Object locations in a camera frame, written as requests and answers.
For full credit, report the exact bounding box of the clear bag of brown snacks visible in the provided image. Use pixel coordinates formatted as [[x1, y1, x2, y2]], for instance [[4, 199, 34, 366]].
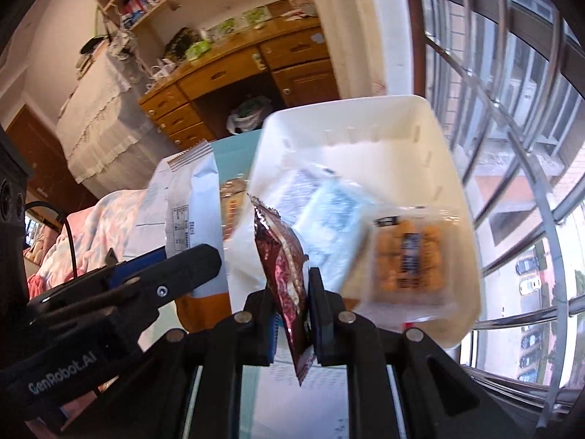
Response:
[[219, 178, 250, 243]]

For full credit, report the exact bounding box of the green tissue packet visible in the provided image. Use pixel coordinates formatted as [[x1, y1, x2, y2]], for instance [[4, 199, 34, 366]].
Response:
[[185, 40, 213, 59]]

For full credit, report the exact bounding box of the white power strip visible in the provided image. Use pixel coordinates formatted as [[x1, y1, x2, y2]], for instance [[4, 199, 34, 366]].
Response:
[[146, 61, 177, 85]]

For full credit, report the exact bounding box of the black cable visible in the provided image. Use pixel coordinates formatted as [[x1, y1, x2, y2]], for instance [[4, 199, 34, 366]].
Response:
[[25, 201, 78, 284]]

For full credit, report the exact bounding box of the dark patterned box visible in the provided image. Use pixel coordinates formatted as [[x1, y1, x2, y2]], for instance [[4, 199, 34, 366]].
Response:
[[163, 27, 199, 62]]

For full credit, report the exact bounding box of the white lace bed cover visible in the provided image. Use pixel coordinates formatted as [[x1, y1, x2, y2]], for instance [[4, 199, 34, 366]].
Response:
[[55, 41, 179, 199]]

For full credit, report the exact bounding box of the wooden desk with drawers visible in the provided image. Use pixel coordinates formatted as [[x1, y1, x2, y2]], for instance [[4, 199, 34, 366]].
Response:
[[139, 11, 341, 151]]

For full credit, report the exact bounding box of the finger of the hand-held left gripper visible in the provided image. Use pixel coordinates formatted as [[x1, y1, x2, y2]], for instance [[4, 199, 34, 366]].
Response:
[[26, 244, 223, 330], [43, 245, 169, 300]]

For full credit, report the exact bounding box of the row of red books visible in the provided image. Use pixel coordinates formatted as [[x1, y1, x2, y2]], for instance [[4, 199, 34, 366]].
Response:
[[119, 0, 158, 23]]

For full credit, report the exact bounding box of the steel window guard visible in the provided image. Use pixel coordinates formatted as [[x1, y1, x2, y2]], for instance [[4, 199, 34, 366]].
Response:
[[414, 0, 585, 421]]

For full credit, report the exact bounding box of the plastic bag with greens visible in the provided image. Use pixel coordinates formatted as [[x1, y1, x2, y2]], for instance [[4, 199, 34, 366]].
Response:
[[227, 96, 275, 134]]

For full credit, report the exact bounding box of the white pale-blue snack packet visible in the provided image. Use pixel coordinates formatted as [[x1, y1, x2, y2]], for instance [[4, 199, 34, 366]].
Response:
[[292, 178, 371, 293]]

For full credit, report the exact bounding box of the white plastic bin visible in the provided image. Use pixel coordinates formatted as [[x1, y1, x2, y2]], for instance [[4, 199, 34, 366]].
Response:
[[229, 95, 486, 348]]

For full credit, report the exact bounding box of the white and orange snack packet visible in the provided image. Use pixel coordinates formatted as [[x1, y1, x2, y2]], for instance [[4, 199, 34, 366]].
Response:
[[125, 141, 231, 330]]

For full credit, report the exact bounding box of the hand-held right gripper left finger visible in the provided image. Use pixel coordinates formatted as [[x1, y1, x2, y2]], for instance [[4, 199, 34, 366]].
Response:
[[98, 289, 279, 439]]

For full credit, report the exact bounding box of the pale printed curtain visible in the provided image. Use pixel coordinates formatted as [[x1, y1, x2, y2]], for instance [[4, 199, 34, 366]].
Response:
[[297, 0, 428, 101]]

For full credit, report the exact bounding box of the dark red foil snack packet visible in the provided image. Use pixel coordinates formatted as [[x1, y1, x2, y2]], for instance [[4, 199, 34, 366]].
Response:
[[248, 194, 317, 386]]

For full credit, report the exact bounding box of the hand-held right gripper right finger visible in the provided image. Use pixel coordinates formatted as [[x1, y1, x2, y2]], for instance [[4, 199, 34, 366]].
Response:
[[307, 266, 526, 439]]

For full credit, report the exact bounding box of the dark wooden cabinet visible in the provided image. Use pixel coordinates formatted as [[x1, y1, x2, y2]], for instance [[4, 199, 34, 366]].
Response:
[[4, 105, 97, 220]]

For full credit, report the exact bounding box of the pink floral blanket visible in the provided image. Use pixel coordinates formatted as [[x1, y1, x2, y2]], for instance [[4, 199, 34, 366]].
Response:
[[27, 190, 151, 293]]

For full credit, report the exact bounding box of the clear tray of orange snacks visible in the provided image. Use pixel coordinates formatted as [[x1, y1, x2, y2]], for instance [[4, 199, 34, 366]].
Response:
[[366, 208, 451, 307]]

